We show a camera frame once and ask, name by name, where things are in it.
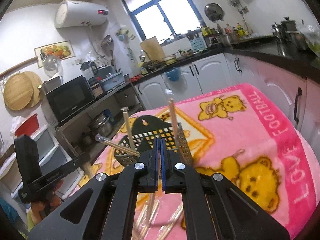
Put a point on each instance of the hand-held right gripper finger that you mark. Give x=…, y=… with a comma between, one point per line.
x=163, y=177
x=157, y=177

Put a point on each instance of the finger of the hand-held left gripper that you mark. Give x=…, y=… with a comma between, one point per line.
x=82, y=159

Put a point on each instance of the wooden chopstick pair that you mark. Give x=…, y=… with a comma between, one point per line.
x=149, y=208
x=117, y=145
x=173, y=120
x=128, y=132

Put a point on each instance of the dark green utensil basket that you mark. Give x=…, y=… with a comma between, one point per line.
x=152, y=126

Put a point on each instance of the person's left forearm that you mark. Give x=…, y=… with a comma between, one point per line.
x=33, y=221

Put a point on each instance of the person's left hand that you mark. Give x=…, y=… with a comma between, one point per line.
x=46, y=201

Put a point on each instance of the plastic drawer unit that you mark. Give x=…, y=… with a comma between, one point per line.
x=47, y=142

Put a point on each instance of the red plastic basin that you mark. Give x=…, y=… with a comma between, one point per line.
x=27, y=126

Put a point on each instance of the steel pot on shelf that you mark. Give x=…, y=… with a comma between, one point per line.
x=101, y=126

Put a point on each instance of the black microwave oven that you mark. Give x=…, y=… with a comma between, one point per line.
x=70, y=100

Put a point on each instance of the metal shelf table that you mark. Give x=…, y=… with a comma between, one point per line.
x=107, y=96

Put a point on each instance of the round wooden cutting boards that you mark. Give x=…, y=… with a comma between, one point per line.
x=17, y=92

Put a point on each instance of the small brown box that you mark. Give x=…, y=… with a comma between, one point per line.
x=96, y=88

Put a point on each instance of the round wooden board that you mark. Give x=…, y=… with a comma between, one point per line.
x=37, y=87

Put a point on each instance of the square metal pot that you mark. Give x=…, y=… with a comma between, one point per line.
x=53, y=83

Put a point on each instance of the pink printed bear blanket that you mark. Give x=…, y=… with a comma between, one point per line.
x=237, y=135

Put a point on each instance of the black blender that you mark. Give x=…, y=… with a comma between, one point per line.
x=88, y=68

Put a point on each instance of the glass pot lid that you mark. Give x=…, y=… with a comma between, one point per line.
x=52, y=65

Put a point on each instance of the blue hanging bin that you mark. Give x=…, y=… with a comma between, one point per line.
x=172, y=74

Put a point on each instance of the metal sink faucet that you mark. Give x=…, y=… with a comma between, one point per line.
x=143, y=55

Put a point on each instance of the hanging metal pan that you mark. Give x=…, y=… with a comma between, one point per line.
x=107, y=40

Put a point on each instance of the rectangular wooden cutting board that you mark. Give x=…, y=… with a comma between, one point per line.
x=152, y=47

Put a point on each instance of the blue knife holder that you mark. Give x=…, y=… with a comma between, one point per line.
x=198, y=44

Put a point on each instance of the white water heater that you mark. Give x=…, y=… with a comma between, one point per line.
x=80, y=13

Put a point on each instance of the black kitchen countertop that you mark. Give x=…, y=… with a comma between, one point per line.
x=262, y=52

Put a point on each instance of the row of condiment bottles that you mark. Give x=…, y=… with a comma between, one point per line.
x=238, y=30

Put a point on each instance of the blue framed window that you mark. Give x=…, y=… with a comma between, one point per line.
x=157, y=2

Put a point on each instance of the steel kettle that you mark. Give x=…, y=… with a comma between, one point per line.
x=277, y=31

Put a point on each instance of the lidded steel pot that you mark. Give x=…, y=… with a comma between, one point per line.
x=288, y=30

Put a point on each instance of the clear plastic vegetable bag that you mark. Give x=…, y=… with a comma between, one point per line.
x=311, y=40

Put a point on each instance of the wooden wall rail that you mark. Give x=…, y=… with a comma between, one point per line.
x=22, y=63

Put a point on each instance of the fruit wall poster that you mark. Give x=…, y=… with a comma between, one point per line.
x=56, y=50

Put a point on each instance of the wall organizer with tools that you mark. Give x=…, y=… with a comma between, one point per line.
x=123, y=33

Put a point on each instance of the wall-hung metal pot lid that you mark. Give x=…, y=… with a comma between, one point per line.
x=213, y=12

